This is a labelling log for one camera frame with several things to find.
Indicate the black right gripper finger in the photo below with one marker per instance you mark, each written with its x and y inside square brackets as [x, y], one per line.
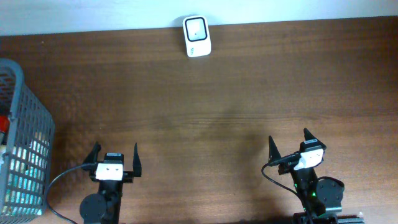
[309, 137]
[274, 155]

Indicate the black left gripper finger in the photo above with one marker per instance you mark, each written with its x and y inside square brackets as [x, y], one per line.
[92, 157]
[137, 166]

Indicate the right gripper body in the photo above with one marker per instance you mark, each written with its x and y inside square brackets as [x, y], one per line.
[285, 168]

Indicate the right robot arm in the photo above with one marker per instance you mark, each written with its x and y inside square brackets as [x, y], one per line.
[320, 197]

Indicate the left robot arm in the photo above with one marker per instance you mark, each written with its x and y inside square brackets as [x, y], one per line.
[104, 206]

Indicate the red item in basket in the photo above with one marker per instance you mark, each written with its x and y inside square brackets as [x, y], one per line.
[4, 123]

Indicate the grey plastic mesh basket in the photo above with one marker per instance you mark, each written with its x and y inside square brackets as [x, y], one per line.
[26, 148]

